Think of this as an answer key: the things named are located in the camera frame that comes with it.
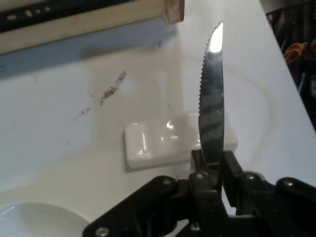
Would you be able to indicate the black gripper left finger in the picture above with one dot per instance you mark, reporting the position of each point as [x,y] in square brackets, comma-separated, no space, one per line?
[148,209]

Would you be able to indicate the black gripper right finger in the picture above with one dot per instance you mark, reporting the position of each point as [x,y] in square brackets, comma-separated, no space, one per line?
[271,209]

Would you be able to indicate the steel serrated table knife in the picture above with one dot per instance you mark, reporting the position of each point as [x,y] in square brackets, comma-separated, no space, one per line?
[212,98]

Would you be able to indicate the clear plastic holder under knife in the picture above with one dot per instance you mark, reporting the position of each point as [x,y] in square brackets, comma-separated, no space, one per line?
[160,148]

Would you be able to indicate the white ceramic bowl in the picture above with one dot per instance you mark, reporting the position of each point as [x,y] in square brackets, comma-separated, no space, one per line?
[37,222]

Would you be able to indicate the light wooden drawer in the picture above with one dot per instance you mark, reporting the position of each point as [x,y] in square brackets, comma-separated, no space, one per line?
[98,30]

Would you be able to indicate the black drawer slide rail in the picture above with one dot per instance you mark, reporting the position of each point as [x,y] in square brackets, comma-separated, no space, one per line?
[49,14]

